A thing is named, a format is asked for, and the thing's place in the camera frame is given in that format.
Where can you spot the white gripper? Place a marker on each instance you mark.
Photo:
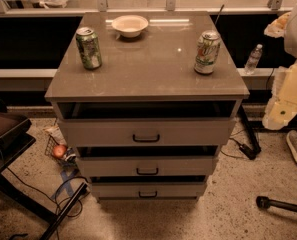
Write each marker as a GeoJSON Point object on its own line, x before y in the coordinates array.
{"type": "Point", "coordinates": [282, 108]}

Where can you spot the grey drawer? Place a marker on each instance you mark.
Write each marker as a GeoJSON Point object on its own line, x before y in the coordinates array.
{"type": "Point", "coordinates": [117, 133]}
{"type": "Point", "coordinates": [147, 161]}
{"type": "Point", "coordinates": [148, 187]}

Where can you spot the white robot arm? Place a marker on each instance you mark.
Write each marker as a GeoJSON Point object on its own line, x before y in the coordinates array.
{"type": "Point", "coordinates": [290, 36]}

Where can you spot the grey drawer cabinet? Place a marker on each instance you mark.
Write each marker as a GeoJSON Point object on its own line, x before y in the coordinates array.
{"type": "Point", "coordinates": [151, 77]}

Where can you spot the clear water bottle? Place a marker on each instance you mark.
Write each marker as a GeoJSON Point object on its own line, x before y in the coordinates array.
{"type": "Point", "coordinates": [253, 59]}

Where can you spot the white green soda can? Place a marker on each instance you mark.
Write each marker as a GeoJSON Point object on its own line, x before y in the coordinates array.
{"type": "Point", "coordinates": [208, 47]}

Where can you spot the black power adapter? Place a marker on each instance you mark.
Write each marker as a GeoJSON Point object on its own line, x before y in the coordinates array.
{"type": "Point", "coordinates": [251, 154]}

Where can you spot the white bowl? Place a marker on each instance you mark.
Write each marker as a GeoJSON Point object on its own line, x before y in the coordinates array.
{"type": "Point", "coordinates": [130, 26]}

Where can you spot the black tripod leg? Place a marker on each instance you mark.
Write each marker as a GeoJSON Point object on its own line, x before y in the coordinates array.
{"type": "Point", "coordinates": [264, 202]}

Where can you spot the blue tape cross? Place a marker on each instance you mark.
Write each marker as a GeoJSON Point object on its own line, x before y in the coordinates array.
{"type": "Point", "coordinates": [66, 177]}

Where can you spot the black stand leg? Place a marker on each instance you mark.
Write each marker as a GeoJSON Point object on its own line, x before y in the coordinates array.
{"type": "Point", "coordinates": [64, 212]}

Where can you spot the black chair left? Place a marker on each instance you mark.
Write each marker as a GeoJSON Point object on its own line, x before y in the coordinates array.
{"type": "Point", "coordinates": [14, 140]}

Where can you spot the wire basket with apple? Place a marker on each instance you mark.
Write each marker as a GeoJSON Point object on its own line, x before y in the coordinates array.
{"type": "Point", "coordinates": [61, 154]}

